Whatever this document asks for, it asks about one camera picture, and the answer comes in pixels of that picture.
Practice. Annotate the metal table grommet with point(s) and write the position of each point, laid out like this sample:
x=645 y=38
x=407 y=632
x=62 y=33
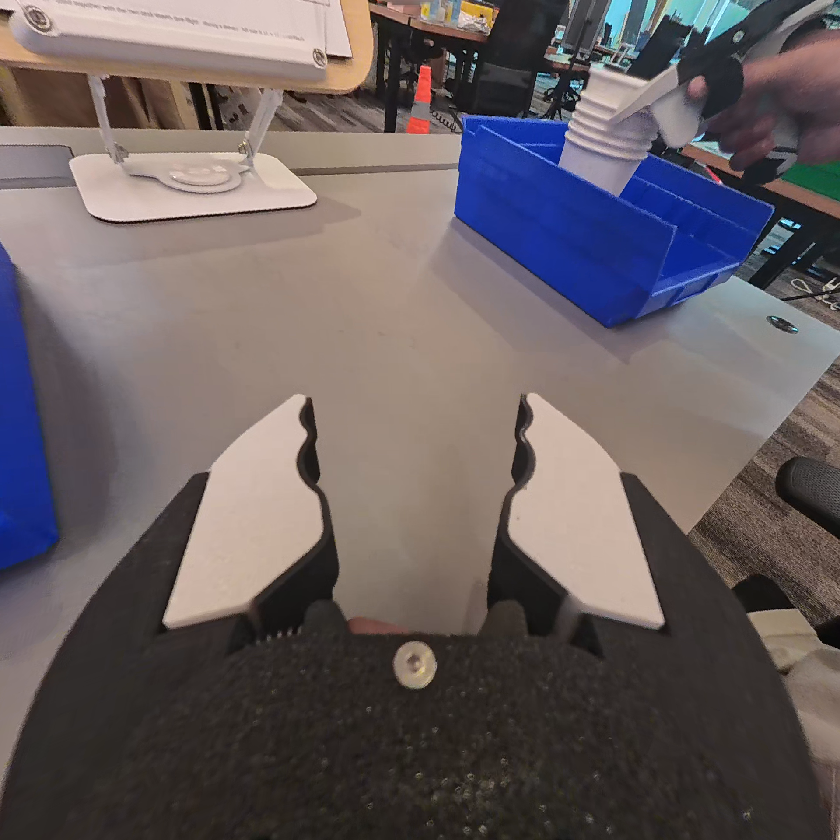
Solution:
x=783 y=323

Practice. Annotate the white document stand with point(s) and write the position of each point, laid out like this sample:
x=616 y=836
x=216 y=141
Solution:
x=197 y=190

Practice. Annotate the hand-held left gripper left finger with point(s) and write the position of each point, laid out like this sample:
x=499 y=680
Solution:
x=249 y=531

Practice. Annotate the orange traffic cone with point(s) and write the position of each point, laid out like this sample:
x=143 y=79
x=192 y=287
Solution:
x=420 y=105

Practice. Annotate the blue plastic bin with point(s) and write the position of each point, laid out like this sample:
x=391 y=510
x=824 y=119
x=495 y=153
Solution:
x=23 y=426
x=558 y=243

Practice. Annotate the person's right hand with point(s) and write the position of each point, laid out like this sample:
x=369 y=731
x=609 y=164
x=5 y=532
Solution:
x=800 y=92

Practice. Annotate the green plastic bin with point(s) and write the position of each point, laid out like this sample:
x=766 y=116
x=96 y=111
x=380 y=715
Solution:
x=820 y=177

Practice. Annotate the stack of nested white cups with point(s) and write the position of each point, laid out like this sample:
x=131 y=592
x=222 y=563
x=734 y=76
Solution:
x=597 y=157

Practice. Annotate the black mesh chair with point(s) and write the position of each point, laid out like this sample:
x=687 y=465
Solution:
x=518 y=65

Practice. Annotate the black office chair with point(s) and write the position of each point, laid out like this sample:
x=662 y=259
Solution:
x=814 y=485

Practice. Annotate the printed instruction sheet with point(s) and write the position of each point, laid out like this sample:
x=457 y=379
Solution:
x=197 y=19

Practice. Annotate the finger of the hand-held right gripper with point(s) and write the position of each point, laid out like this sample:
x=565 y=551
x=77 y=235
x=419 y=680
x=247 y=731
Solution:
x=649 y=95

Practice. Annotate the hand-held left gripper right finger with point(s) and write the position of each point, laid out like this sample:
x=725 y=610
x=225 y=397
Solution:
x=577 y=531

